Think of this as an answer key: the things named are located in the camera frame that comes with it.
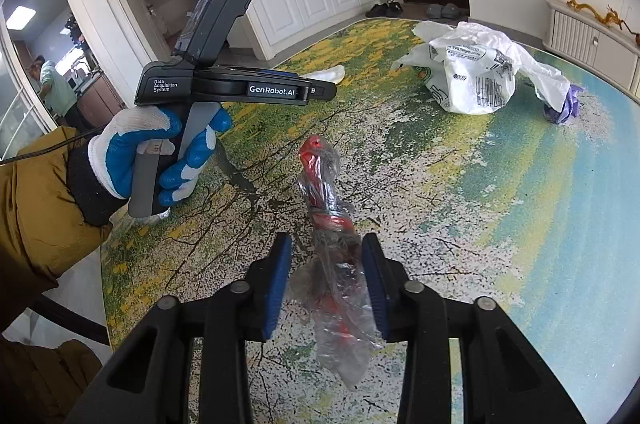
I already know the golden dragon figurine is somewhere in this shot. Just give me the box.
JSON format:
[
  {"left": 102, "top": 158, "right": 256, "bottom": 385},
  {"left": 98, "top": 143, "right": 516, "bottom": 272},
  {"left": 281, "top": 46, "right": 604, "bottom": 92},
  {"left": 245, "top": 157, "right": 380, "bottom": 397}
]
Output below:
[{"left": 552, "top": 0, "right": 640, "bottom": 42}]

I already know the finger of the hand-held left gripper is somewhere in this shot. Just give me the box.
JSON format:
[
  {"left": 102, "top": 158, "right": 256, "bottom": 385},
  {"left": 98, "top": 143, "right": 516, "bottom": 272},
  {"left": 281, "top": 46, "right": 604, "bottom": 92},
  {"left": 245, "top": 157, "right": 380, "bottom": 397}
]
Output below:
[{"left": 298, "top": 76, "right": 337, "bottom": 106}]

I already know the black chair frame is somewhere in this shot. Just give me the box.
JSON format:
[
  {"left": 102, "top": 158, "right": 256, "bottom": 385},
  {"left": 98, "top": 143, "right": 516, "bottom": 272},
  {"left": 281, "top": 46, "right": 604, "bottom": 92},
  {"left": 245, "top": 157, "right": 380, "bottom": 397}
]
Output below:
[{"left": 25, "top": 294, "right": 111, "bottom": 347}]

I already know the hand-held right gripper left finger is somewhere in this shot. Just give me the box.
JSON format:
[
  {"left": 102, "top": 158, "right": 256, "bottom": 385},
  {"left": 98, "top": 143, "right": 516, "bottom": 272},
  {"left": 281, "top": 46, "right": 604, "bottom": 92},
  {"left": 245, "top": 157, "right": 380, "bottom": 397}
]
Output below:
[{"left": 65, "top": 232, "right": 293, "bottom": 424}]

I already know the clear plastic wrapper with red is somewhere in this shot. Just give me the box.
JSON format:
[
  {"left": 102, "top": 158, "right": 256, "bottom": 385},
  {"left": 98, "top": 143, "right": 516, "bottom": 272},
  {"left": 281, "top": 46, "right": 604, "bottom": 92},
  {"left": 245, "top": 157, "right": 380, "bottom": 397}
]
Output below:
[{"left": 290, "top": 135, "right": 386, "bottom": 390}]

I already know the person's left hand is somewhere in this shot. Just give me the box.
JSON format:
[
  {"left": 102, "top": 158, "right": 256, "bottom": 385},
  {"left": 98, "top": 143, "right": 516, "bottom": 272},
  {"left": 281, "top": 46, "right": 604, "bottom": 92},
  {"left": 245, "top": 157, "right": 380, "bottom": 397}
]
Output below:
[{"left": 87, "top": 108, "right": 233, "bottom": 209}]

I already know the ceiling light panel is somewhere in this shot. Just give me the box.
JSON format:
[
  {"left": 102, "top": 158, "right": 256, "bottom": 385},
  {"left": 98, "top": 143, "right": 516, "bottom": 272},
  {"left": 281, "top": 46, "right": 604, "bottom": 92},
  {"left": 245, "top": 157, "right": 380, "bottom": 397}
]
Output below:
[{"left": 5, "top": 6, "right": 36, "bottom": 29}]

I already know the pair of black shoes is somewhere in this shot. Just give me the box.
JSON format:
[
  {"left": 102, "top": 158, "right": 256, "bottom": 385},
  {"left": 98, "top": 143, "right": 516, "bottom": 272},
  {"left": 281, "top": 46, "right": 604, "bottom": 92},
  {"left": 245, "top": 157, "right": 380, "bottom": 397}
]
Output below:
[{"left": 365, "top": 0, "right": 403, "bottom": 18}]

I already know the mustard jacket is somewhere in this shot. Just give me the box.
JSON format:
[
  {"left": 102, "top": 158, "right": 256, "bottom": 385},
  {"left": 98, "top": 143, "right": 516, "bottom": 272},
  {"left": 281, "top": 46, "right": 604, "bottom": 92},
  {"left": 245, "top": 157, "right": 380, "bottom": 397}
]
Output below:
[{"left": 0, "top": 339, "right": 106, "bottom": 424}]

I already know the white crumpled tissue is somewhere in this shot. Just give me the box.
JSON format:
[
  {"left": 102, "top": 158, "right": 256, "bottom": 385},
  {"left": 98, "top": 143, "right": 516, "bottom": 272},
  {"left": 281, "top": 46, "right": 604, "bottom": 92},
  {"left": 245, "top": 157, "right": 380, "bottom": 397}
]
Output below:
[{"left": 300, "top": 64, "right": 347, "bottom": 85}]

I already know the pair of grey slippers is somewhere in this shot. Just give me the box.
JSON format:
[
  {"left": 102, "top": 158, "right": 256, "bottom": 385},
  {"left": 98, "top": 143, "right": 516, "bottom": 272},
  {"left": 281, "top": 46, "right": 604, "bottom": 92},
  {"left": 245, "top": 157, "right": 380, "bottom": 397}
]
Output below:
[{"left": 426, "top": 2, "right": 468, "bottom": 20}]

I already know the purple disposable glove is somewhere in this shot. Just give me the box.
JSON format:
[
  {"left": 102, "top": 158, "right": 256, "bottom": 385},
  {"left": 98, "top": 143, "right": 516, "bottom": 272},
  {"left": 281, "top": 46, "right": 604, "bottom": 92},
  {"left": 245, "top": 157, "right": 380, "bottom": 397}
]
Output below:
[{"left": 542, "top": 84, "right": 586, "bottom": 125}]

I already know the black cable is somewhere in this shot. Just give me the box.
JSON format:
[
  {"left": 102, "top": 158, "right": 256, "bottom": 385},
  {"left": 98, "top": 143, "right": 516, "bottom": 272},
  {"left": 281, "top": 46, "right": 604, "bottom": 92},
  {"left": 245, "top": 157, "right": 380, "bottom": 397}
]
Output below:
[{"left": 0, "top": 129, "right": 106, "bottom": 165}]

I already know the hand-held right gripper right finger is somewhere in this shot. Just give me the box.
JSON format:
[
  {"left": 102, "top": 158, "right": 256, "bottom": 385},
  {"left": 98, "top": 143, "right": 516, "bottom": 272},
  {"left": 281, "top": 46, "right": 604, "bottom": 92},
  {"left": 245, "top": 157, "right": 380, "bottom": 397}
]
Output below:
[{"left": 361, "top": 232, "right": 588, "bottom": 424}]

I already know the person's left forearm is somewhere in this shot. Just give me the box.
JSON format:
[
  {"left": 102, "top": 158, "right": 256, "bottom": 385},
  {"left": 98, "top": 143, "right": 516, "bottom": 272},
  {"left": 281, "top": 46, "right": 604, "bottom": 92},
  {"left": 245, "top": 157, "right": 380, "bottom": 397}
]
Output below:
[{"left": 0, "top": 126, "right": 131, "bottom": 289}]

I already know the white printed plastic bag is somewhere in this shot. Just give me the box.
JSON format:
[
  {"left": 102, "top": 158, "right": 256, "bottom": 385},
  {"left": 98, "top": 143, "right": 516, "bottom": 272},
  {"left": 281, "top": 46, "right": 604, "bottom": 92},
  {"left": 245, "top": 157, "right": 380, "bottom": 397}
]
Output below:
[{"left": 391, "top": 21, "right": 571, "bottom": 115}]

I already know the white television cabinet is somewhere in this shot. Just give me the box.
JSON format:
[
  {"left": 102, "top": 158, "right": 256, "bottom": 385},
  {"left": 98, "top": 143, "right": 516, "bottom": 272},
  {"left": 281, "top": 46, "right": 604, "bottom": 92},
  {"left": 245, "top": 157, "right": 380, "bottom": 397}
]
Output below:
[{"left": 544, "top": 0, "right": 640, "bottom": 99}]

